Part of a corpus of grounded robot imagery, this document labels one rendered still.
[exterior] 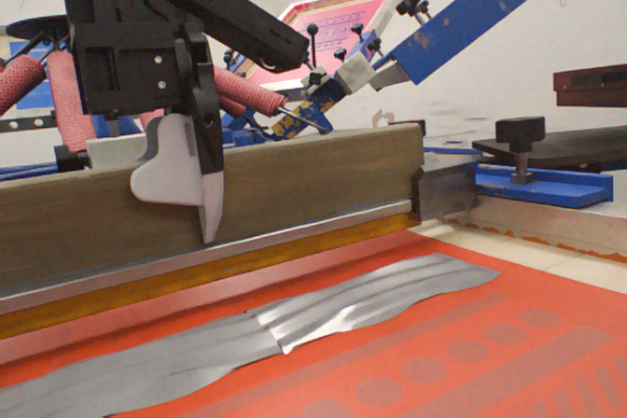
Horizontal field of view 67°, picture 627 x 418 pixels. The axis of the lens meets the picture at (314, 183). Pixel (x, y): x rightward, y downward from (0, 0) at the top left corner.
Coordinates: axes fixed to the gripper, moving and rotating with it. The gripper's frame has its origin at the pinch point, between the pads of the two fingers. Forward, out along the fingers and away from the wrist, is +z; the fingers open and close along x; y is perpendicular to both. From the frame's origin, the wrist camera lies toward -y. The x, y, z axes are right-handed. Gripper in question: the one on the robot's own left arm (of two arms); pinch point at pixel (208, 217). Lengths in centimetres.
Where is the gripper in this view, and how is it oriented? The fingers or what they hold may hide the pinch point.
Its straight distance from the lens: 37.4
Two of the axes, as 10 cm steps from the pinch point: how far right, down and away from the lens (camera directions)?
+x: 4.8, 1.0, -8.7
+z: 1.0, 9.8, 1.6
